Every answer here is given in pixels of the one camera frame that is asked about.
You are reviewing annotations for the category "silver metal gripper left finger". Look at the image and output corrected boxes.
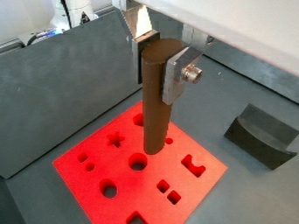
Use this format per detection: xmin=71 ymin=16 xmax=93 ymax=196
xmin=123 ymin=4 xmax=160 ymax=84

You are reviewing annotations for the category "black curved holder block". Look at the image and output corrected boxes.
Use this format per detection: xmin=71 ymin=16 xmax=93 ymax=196
xmin=224 ymin=104 xmax=299 ymax=170

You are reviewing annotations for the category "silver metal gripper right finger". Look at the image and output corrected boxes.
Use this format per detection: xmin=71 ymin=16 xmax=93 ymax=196
xmin=162 ymin=24 xmax=213 ymax=105

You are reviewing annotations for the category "red shape sorter block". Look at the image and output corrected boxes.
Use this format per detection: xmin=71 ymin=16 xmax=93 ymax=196
xmin=53 ymin=103 xmax=226 ymax=224

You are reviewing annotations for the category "brown oval peg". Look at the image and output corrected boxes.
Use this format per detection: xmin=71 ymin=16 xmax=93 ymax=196
xmin=141 ymin=38 xmax=182 ymax=155

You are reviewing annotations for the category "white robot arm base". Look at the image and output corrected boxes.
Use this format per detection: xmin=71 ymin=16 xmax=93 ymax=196
xmin=18 ymin=0 xmax=98 ymax=46

